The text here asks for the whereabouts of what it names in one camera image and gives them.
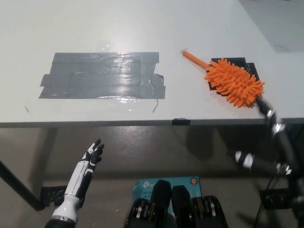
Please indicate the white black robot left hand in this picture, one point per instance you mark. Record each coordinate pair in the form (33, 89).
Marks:
(79, 173)

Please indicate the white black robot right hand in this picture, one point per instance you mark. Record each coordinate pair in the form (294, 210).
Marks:
(282, 142)

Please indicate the orange microfibre duster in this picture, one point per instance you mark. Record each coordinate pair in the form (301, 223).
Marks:
(235, 80)

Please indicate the black metal table leg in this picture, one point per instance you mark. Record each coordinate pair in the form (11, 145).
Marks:
(16, 185)

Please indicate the teal router cardboard box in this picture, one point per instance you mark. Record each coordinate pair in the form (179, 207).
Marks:
(145, 190)

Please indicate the grey duct tape patch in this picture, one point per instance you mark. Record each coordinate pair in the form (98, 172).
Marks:
(102, 76)

